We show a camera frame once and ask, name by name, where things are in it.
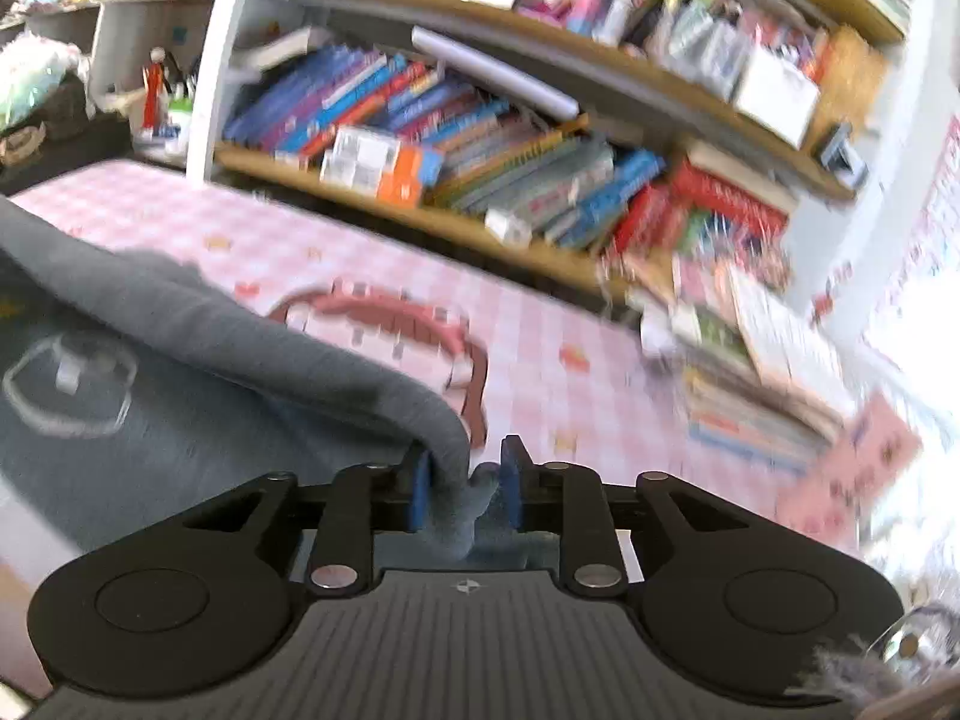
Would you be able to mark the wooden bookshelf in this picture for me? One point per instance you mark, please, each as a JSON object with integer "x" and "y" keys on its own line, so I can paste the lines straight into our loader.
{"x": 626, "y": 98}

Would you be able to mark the row of colourful books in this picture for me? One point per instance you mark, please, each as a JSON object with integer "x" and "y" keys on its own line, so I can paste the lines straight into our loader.
{"x": 509, "y": 173}

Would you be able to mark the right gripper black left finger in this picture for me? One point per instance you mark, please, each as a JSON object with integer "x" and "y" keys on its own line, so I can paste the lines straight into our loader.
{"x": 316, "y": 541}

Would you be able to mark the pile of loose books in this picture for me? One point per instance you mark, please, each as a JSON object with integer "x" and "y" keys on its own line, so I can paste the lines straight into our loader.
{"x": 750, "y": 376}

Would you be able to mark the white carton box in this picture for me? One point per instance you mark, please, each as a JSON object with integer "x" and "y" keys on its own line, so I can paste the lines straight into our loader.
{"x": 776, "y": 95}

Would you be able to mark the pink checkered cartoon tablecloth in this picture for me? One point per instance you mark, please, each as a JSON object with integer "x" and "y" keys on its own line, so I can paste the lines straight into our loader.
{"x": 573, "y": 386}

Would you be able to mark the white paper roll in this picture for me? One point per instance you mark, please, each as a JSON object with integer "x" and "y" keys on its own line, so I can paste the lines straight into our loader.
{"x": 496, "y": 74}

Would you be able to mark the pink paper card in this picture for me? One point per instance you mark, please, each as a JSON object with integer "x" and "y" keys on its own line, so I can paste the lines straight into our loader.
{"x": 839, "y": 491}

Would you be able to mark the white side shelf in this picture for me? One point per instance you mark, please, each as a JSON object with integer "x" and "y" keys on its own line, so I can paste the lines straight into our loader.
{"x": 113, "y": 38}

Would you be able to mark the red white figurine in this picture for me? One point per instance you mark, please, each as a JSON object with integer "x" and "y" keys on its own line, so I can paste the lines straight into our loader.
{"x": 154, "y": 84}

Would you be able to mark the orange white box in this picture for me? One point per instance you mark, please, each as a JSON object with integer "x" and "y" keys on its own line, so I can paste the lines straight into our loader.
{"x": 381, "y": 166}

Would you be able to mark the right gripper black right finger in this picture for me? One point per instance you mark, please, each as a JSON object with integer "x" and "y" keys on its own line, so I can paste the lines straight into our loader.
{"x": 662, "y": 514}

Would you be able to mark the grey sweatshirt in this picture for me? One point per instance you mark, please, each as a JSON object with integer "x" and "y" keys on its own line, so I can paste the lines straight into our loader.
{"x": 132, "y": 389}

